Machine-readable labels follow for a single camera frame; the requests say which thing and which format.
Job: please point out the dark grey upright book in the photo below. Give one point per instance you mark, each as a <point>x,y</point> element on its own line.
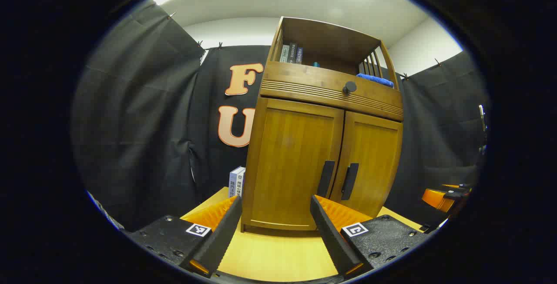
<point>292,53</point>

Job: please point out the white upright book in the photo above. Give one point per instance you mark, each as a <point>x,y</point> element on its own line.
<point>284,53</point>

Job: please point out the wooden double-door shoe cabinet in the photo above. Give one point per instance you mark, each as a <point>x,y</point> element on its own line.
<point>322,40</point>

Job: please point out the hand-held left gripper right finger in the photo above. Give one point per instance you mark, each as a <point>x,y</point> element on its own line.
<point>333,240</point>

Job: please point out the blue folded towel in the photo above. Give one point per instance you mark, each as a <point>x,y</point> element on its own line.
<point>374,80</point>

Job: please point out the black backdrop cloth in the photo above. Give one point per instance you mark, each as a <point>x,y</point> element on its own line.
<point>130,123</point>

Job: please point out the white and blue book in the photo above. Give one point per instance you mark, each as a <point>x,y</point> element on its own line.
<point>237,182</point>

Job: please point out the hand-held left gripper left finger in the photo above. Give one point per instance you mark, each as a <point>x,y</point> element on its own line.
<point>222,236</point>

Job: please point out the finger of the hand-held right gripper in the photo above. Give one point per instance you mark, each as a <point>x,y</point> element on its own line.
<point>437,199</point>

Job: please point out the wooden shoe cabinet door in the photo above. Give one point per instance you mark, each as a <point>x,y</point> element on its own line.
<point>374,158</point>
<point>291,158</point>

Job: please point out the wooden drawer with black knob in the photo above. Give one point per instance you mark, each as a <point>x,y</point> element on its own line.
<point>304,79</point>

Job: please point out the dark blue upright book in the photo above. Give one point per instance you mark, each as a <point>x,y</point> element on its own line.
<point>299,55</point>

